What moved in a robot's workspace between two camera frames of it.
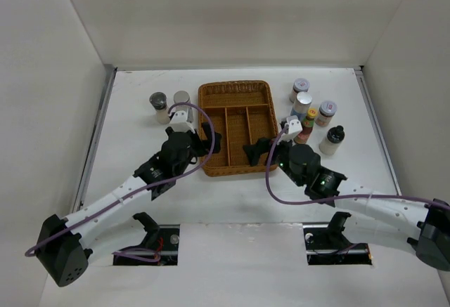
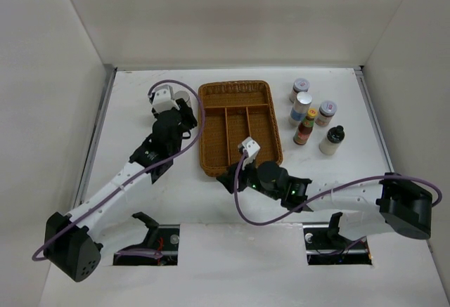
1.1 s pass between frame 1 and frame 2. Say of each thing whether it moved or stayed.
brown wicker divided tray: stayed
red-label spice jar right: stayed
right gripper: moved
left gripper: moved
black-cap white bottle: stayed
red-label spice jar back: stayed
